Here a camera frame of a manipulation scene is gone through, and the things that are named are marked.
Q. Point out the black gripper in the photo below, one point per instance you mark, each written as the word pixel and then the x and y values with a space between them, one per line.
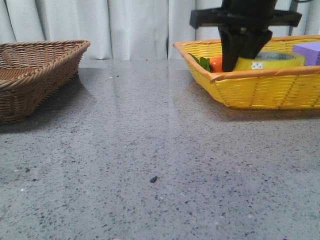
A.
pixel 257 14

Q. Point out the yellow tape roll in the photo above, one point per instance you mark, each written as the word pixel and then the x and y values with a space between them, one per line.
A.
pixel 269 60

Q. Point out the orange toy carrot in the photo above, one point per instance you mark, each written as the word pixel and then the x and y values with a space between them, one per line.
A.
pixel 210 64

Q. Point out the purple foam block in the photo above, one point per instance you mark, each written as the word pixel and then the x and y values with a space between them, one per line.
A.
pixel 311 52

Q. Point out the yellow woven basket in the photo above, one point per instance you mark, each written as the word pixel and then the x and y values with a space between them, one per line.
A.
pixel 273 88

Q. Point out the white curtain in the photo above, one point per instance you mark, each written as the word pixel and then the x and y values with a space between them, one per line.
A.
pixel 116 29

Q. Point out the brown wicker basket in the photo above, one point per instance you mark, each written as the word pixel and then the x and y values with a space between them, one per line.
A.
pixel 31 72

